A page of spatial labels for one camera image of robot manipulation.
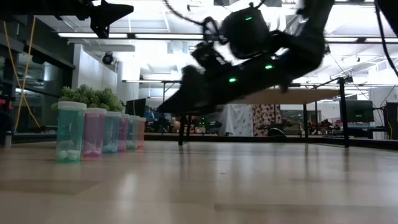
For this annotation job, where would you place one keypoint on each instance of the floral patterned cloth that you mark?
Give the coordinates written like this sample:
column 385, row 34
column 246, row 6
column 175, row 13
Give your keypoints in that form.
column 264, row 118

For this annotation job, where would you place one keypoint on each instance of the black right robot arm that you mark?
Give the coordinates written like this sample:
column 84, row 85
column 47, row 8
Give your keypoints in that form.
column 298, row 53

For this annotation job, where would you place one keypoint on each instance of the white patterned cloth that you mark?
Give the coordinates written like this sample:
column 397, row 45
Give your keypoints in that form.
column 237, row 119

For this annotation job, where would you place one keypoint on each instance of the green pill bottle white cap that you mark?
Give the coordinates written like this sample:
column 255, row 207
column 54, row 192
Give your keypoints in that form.
column 133, row 130
column 71, row 130

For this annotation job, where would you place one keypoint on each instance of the wooden shelf with black legs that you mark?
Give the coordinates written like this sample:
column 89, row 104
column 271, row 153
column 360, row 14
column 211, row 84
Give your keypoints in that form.
column 295, row 96

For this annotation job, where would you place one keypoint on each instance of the black computer monitor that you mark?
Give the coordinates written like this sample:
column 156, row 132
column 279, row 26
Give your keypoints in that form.
column 136, row 108
column 392, row 121
column 359, row 111

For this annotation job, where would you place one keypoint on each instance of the black ceiling spotlight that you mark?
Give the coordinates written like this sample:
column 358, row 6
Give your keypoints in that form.
column 108, row 58

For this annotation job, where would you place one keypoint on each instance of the long ceiling light strip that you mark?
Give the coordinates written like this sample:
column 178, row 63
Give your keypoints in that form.
column 168, row 36

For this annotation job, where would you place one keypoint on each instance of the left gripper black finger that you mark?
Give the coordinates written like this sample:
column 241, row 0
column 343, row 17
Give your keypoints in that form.
column 107, row 15

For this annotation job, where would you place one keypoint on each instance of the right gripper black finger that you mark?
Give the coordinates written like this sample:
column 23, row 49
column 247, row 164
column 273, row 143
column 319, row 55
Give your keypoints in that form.
column 186, row 104

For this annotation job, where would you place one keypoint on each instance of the green succulent in white pot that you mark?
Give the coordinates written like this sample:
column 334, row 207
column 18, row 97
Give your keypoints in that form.
column 93, row 96

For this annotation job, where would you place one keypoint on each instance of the pink pill bottle white cap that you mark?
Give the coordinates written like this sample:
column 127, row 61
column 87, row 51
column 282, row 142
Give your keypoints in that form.
column 124, row 130
column 94, row 130

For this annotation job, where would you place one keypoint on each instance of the grey metal tumbler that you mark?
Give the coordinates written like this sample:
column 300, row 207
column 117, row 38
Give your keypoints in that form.
column 7, row 139

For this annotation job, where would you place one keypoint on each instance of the orange pill bottle white cap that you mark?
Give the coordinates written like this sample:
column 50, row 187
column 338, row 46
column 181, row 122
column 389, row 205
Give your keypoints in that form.
column 142, row 132

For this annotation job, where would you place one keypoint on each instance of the blue pill bottle white cap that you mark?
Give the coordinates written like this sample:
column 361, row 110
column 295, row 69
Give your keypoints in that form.
column 112, row 130

